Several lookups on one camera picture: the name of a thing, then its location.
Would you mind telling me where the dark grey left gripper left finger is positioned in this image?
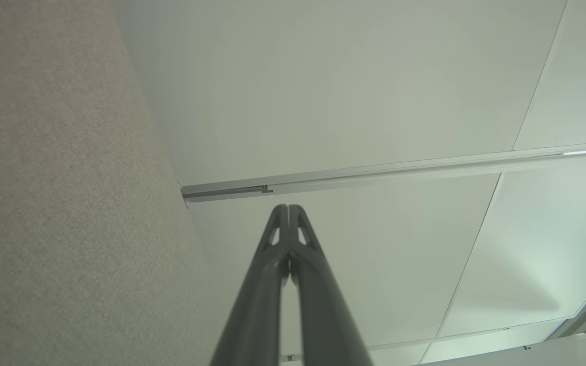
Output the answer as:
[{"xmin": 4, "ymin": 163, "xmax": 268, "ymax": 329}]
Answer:
[{"xmin": 211, "ymin": 204, "xmax": 290, "ymax": 366}]

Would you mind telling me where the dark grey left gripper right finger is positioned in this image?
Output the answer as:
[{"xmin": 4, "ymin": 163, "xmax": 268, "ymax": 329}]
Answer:
[{"xmin": 289, "ymin": 204, "xmax": 374, "ymax": 366}]

